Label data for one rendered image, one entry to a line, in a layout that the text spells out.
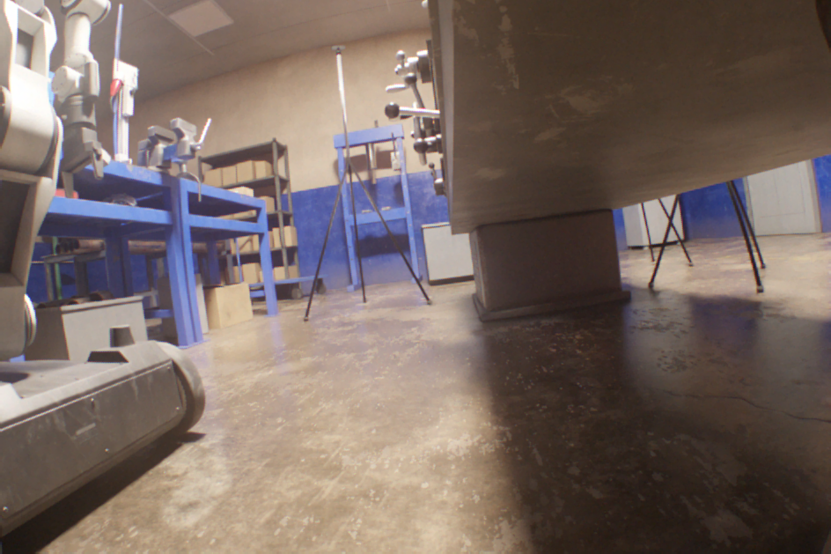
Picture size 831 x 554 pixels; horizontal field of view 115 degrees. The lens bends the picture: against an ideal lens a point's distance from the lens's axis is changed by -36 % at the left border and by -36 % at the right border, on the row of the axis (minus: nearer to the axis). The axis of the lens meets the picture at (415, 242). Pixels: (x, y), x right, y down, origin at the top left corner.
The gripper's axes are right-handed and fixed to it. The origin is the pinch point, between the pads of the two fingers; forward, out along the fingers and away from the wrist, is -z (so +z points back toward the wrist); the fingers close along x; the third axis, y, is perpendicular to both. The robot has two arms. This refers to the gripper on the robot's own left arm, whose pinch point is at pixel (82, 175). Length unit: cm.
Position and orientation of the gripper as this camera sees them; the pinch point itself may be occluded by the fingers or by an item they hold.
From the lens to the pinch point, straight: 100.1
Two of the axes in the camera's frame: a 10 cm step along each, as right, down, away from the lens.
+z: -3.2, -9.5, 0.4
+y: 0.5, 0.2, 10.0
